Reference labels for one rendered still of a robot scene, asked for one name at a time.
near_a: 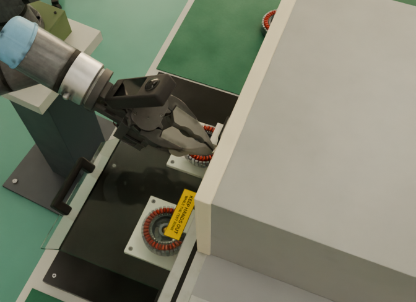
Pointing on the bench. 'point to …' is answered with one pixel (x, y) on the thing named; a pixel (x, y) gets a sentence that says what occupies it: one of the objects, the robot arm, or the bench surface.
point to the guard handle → (57, 204)
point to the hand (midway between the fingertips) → (207, 146)
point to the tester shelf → (223, 280)
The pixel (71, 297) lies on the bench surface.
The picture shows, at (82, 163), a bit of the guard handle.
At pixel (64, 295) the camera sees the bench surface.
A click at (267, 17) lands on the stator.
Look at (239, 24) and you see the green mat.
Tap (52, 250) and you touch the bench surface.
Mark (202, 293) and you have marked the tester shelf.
